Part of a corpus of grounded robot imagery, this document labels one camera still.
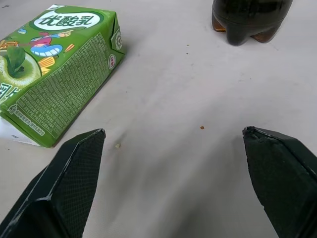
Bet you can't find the green apple yogurt drink carton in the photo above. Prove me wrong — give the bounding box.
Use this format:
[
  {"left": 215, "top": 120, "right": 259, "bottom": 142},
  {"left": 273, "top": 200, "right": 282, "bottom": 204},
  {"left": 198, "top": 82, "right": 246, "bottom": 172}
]
[{"left": 0, "top": 4, "right": 126, "bottom": 148}]

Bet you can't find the dark cola plastic bottle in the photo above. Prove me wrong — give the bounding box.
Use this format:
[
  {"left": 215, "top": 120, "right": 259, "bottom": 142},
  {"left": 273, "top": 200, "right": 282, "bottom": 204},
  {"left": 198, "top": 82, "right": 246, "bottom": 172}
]
[{"left": 211, "top": 0, "right": 294, "bottom": 46}]

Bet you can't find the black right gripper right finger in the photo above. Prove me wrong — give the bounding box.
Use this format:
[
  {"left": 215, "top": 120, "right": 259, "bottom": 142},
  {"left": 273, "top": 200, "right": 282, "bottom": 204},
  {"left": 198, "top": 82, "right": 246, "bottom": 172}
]
[{"left": 242, "top": 126, "right": 317, "bottom": 238}]

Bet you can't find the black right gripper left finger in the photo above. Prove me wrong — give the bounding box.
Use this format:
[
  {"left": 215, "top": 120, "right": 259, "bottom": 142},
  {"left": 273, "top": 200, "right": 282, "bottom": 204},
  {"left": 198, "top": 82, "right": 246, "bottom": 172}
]
[{"left": 0, "top": 128, "right": 106, "bottom": 238}]

